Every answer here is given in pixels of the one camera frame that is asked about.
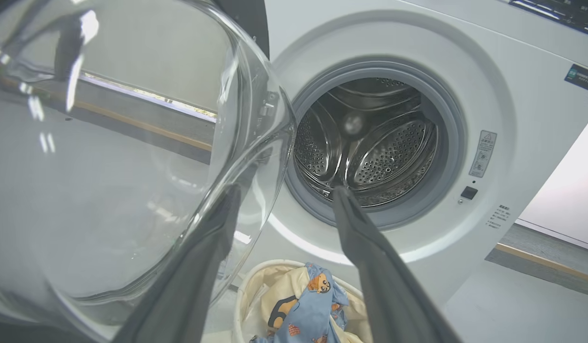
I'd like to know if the grey rubber door gasket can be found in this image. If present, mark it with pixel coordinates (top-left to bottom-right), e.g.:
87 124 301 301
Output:
284 61 466 230

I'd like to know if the cream canvas laundry basket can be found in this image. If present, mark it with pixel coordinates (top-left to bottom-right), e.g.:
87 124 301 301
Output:
232 260 373 343

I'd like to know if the dark rectangular brand sticker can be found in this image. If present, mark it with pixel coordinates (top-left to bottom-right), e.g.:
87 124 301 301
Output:
564 63 588 93

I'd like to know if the cream garment with cartoon print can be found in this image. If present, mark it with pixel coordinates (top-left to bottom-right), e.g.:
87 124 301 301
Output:
242 265 371 343

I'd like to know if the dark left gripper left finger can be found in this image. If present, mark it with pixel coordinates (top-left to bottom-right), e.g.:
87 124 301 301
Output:
112 183 242 343

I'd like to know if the white front-load washing machine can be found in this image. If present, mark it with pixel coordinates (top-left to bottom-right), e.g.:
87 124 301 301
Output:
203 0 588 343

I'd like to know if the blue bear print garment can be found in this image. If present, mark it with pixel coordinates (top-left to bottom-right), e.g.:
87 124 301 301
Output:
250 262 349 343

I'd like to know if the stainless steel washing machine drum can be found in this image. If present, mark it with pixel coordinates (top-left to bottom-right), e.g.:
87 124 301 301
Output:
294 78 438 208

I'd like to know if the small printed text label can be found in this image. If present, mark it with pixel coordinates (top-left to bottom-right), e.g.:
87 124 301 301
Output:
486 205 511 230

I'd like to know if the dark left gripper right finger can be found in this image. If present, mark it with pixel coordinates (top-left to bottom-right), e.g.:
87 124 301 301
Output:
332 186 461 343

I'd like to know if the grey warning sticker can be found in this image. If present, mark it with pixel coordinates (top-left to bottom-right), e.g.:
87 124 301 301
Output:
469 130 497 178

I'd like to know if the black-rimmed glass washer door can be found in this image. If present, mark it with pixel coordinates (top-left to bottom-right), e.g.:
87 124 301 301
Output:
0 0 297 343

